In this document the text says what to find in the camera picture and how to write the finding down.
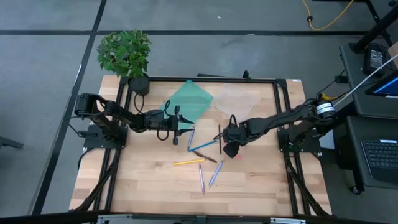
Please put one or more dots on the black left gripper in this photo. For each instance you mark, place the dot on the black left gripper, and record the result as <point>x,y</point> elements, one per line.
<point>158,123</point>

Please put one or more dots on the dark screen with blue stripe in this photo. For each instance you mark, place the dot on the dark screen with blue stripe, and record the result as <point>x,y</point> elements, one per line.
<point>387,87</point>

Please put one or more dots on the green leafy artificial plant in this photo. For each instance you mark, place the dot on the green leafy artificial plant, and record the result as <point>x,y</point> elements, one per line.
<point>124,53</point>

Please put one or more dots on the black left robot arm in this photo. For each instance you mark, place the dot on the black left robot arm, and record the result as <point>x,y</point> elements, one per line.
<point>121,116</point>

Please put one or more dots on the yellow connector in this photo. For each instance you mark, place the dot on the yellow connector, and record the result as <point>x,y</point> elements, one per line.
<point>326,96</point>

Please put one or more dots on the blue pencil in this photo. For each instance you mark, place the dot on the blue pencil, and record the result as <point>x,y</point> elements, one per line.
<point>202,145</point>

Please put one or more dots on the purple translucent pen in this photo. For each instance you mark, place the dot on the purple translucent pen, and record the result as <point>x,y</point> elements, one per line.
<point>201,179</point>

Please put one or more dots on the black plant pot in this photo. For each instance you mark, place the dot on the black plant pot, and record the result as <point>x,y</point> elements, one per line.
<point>140,85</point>

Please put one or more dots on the black laptop keyboard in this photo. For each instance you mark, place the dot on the black laptop keyboard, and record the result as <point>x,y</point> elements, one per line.
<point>382,158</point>

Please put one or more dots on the black pencil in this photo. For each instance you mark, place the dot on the black pencil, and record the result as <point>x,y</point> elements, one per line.
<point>219,146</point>

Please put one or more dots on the black desk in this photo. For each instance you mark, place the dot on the black desk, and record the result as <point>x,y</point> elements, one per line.
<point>354,93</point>

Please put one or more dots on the clear plastic bin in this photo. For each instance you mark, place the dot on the clear plastic bin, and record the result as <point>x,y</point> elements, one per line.
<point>236,99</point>

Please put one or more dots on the grey chair leg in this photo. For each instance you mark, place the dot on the grey chair leg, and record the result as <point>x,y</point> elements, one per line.
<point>9,143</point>

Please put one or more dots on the black stand leg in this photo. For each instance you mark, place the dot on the black stand leg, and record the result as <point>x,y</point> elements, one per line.
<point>376,29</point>

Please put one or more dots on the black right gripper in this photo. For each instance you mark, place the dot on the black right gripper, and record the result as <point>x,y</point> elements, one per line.
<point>234,135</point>

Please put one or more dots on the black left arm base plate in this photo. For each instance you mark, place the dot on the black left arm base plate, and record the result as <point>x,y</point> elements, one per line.
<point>93,141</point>

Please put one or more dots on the pale lavender translucent pen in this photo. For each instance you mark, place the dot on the pale lavender translucent pen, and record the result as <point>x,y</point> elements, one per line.
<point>216,173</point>

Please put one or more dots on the black power plug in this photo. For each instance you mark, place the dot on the black power plug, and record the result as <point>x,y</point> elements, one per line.
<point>341,79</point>

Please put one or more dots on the black and silver rig bar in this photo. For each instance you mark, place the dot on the black and silver rig bar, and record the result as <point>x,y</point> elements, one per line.
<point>199,219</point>

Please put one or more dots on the yellow pencil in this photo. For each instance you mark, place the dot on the yellow pencil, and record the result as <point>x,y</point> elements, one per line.
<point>188,162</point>

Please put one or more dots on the green translucent plastic bin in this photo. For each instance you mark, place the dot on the green translucent plastic bin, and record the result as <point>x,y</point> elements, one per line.
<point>192,99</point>

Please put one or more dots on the dark brown pen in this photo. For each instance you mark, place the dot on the dark brown pen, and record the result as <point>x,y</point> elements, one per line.
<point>205,157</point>

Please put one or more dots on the grey-blue pen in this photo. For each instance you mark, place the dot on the grey-blue pen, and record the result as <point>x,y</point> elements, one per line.
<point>190,140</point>

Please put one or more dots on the black power adapter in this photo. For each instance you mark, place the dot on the black power adapter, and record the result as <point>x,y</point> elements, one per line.
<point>376,59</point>

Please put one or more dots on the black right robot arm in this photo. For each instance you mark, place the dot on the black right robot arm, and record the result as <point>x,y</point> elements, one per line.
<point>280,119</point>

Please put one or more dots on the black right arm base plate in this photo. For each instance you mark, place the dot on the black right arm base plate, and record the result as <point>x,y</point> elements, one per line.
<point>308,146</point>

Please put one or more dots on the black aluminium table frame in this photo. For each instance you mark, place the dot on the black aluminium table frame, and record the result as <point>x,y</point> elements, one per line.
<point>224,79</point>

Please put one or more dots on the pink pencil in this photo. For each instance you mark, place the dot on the pink pencil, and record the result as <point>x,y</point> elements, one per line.
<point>238,157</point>

